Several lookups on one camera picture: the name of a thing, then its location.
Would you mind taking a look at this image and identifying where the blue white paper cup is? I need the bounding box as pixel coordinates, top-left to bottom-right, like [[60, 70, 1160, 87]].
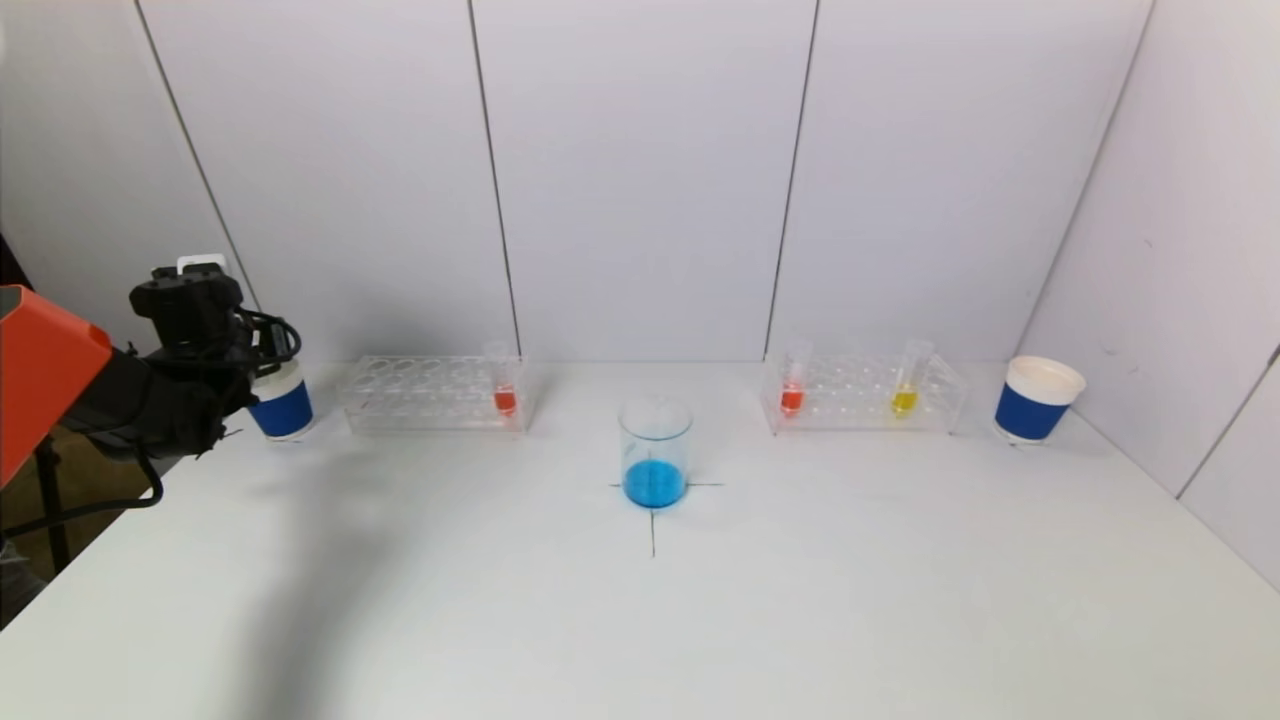
[[994, 356, 1087, 444], [246, 358, 315, 442]]

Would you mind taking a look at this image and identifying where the clear glass beaker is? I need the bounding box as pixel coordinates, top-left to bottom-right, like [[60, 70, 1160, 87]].
[[618, 397, 693, 510]]

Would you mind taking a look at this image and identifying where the orange pigment test tube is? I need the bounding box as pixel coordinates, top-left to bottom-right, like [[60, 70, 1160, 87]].
[[779, 340, 813, 419], [484, 341, 521, 420]]

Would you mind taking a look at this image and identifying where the clear acrylic test tube rack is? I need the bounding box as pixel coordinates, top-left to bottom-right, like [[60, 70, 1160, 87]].
[[338, 355, 533, 434], [762, 354, 967, 436]]

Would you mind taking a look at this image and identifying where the yellow pigment test tube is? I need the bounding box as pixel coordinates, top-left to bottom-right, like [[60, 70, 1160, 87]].
[[889, 340, 933, 420]]

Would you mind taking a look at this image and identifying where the black metal stand leg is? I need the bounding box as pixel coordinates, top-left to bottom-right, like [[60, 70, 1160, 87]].
[[30, 440, 73, 573]]

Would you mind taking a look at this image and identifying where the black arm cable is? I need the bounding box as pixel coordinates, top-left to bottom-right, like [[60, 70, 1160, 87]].
[[0, 308, 303, 539]]

